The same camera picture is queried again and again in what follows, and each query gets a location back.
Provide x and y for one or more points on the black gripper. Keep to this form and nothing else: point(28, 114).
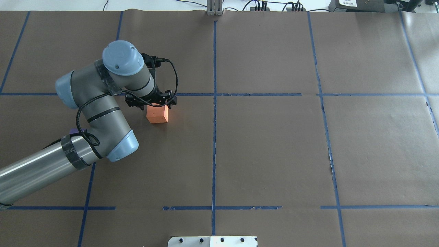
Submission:
point(158, 96)

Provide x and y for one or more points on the orange foam cube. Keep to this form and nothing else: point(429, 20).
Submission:
point(157, 115)

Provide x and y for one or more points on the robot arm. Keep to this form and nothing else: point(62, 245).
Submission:
point(102, 129)

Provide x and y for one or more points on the purple foam cube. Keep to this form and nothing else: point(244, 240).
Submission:
point(75, 131)

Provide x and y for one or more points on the black power strip left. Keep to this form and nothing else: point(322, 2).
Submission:
point(260, 6)

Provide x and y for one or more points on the black power strip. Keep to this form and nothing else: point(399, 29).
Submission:
point(260, 6)
point(294, 7)

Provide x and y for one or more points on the brown paper table cover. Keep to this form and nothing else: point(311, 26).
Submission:
point(303, 129)

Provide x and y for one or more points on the black power strip right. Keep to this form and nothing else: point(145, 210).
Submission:
point(294, 7)

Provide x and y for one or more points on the dark grey computer box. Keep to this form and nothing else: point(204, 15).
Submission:
point(376, 6)

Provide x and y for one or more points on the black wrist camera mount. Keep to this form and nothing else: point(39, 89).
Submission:
point(152, 63)

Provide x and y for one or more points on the aluminium extrusion post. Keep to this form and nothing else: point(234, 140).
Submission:
point(214, 7)

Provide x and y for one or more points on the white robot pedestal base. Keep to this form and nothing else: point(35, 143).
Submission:
point(213, 241)

